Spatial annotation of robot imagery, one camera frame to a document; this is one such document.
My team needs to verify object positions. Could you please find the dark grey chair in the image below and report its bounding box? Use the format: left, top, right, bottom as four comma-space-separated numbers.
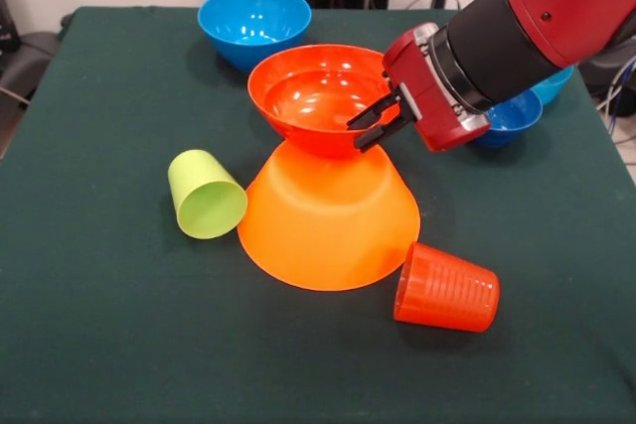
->
0, 30, 64, 97

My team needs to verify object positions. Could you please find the shallow red-orange bowl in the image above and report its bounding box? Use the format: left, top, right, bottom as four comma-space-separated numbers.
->
246, 44, 401, 160

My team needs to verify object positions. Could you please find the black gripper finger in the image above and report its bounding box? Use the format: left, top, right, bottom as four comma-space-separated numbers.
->
354, 113, 416, 154
346, 87, 404, 130

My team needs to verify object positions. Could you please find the large light orange bowl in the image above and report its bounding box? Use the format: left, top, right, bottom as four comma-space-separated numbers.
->
237, 138, 422, 293

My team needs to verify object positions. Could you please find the tangle of floor cables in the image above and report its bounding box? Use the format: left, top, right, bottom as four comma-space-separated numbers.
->
595, 57, 636, 120

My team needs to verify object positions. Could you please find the small light blue bowl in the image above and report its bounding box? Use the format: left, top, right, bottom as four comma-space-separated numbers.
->
529, 65, 575, 106

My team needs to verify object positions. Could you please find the medium blue bowl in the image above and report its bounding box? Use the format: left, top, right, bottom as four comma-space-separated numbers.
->
197, 0, 313, 73

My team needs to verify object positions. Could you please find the red-orange cup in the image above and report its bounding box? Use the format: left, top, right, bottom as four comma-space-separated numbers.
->
393, 240, 502, 334

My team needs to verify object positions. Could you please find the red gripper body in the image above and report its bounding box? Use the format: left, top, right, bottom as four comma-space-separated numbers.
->
382, 26, 492, 153

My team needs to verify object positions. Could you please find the dark green tablecloth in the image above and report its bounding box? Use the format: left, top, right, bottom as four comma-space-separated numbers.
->
0, 5, 636, 424

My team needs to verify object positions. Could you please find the small dark blue bowl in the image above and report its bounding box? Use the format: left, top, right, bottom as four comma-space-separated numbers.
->
469, 88, 544, 150

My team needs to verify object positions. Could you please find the light green cup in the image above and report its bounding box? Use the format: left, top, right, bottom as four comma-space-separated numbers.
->
166, 148, 249, 240

